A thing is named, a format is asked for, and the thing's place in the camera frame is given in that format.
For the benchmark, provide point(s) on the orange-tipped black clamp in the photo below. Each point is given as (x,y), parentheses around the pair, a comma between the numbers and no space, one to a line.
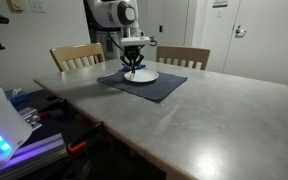
(84,140)

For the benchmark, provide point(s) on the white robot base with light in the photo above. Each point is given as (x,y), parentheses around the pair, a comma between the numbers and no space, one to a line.
(0,120)

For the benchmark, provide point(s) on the white door with black latch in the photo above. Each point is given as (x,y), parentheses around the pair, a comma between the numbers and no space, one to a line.
(170,26)

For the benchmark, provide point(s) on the wooden slat-back chair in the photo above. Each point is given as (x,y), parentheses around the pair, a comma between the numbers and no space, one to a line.
(77,53)
(184,53)

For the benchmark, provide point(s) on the white round plate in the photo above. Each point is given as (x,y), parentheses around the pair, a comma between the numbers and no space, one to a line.
(145,76)

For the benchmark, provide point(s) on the beige wall thermostat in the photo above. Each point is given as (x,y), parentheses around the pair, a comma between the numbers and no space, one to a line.
(15,5)

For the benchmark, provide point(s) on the white double light switch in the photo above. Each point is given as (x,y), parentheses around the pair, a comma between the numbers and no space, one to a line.
(37,5)

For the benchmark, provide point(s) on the crumpled light blue cloth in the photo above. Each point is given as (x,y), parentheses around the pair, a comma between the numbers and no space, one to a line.
(140,67)

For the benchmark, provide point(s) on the aluminium extrusion rail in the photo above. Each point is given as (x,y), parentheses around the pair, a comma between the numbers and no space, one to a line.
(34,153)

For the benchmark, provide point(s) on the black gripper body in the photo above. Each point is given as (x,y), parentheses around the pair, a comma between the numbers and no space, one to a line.
(134,51)

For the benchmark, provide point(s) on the dark blue cloth placemat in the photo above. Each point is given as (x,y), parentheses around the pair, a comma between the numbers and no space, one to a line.
(154,90)

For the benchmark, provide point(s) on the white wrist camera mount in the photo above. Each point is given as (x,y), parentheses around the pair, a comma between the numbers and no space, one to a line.
(135,41)

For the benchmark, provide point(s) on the blue box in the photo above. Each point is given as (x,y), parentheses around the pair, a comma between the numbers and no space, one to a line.
(17,98)

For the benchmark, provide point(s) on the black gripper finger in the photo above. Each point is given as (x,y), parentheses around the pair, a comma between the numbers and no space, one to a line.
(128,63)
(139,62)

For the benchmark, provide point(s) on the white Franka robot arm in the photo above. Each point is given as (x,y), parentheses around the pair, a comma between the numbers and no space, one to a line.
(117,13)

